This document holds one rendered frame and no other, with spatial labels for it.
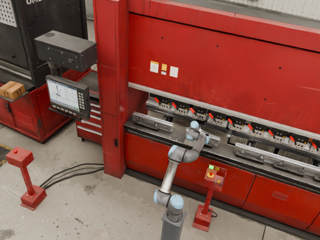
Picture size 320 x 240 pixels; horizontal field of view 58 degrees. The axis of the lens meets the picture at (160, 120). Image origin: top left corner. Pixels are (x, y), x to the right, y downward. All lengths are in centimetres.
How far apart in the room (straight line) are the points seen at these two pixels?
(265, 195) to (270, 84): 133
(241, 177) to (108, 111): 164
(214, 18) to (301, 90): 98
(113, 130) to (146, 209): 105
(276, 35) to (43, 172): 324
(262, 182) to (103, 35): 223
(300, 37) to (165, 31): 113
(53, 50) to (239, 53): 162
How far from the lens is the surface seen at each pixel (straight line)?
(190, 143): 307
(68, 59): 270
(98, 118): 396
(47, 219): 376
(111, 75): 299
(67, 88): 285
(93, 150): 439
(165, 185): 258
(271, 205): 361
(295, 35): 258
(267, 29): 257
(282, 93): 281
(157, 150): 345
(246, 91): 283
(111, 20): 275
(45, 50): 285
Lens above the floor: 306
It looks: 38 degrees down
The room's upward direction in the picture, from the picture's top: 5 degrees clockwise
